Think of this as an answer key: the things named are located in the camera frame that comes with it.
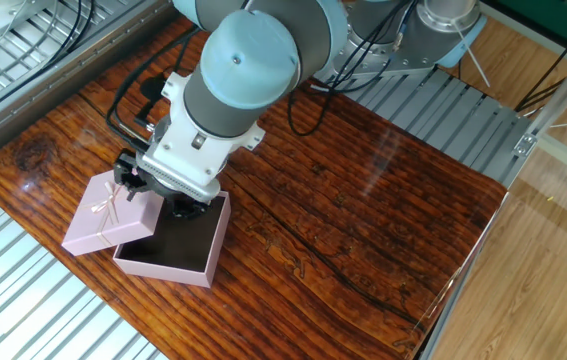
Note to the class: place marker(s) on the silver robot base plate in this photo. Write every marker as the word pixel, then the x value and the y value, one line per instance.
pixel 403 62

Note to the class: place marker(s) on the wood grain table mat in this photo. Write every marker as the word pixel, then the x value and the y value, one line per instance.
pixel 338 200

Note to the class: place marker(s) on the grey aluminium frame rail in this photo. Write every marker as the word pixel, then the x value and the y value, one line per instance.
pixel 28 115

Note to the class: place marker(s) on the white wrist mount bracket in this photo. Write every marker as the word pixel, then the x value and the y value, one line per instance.
pixel 188 155

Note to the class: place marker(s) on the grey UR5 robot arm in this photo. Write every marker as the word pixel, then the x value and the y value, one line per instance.
pixel 248 60

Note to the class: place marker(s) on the pink gift box base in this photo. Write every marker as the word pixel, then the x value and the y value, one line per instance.
pixel 178 250

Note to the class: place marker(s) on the pink ribboned box lid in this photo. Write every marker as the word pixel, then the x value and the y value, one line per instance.
pixel 108 225

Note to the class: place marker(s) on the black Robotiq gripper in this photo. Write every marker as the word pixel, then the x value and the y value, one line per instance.
pixel 153 184

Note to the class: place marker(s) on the aluminium frame post with bracket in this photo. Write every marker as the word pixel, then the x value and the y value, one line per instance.
pixel 563 95

